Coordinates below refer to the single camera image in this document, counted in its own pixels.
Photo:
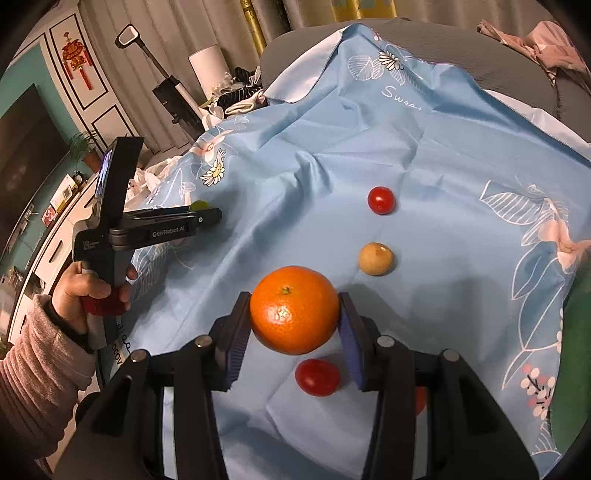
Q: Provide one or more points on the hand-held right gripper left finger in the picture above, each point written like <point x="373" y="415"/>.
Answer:
<point x="234" y="347"/>

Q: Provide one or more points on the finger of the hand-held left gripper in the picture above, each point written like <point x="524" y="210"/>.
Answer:
<point x="205" y="218"/>

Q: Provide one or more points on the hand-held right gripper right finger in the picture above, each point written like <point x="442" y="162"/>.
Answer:
<point x="353" y="344"/>

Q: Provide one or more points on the green grape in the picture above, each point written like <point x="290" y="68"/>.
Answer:
<point x="199" y="204"/>

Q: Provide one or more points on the orange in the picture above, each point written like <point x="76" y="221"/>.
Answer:
<point x="294" y="309"/>

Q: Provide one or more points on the person's left forearm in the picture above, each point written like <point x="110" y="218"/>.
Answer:
<point x="39" y="374"/>

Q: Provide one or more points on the person's left hand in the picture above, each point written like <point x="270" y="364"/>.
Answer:
<point x="76" y="290"/>

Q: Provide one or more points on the small alarm clock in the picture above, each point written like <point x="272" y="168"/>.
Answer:
<point x="77" y="177"/>

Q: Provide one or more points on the white crumpled bag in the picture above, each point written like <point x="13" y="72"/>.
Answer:
<point x="152" y="175"/>

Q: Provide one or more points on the oval red cherry tomato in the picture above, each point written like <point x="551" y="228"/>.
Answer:
<point x="317" y="377"/>

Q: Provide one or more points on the potted green plant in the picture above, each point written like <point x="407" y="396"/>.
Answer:
<point x="83" y="145"/>

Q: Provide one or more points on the white tv cabinet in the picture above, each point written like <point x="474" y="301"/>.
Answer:
<point x="51" y="240"/>

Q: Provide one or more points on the yellowish brown longan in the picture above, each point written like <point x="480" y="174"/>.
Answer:
<point x="376" y="259"/>

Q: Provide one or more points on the black television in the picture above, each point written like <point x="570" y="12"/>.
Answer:
<point x="25" y="157"/>

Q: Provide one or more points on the upright vacuum cleaner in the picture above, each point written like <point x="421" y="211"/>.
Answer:
<point x="173" y="97"/>

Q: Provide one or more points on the grey curtain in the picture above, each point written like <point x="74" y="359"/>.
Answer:
<point x="138" y="69"/>

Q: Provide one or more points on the pile of clothes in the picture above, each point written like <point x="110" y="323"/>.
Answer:
<point x="235" y="90"/>

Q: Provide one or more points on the red knot ornament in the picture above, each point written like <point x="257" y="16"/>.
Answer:
<point x="76" y="53"/>

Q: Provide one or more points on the round red cherry tomato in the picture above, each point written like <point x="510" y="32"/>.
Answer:
<point x="381" y="200"/>

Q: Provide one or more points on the white cylinder appliance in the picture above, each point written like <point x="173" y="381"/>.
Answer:
<point x="208" y="69"/>

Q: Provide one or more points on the blue floral cloth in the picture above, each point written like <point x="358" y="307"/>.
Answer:
<point x="346" y="152"/>

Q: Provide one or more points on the yellow curtain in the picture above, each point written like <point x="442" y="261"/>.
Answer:
<point x="255" y="23"/>

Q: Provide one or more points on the green cloth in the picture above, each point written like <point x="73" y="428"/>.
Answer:
<point x="572" y="378"/>

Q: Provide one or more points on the pink cloth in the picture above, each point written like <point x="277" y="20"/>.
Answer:
<point x="549" y="48"/>

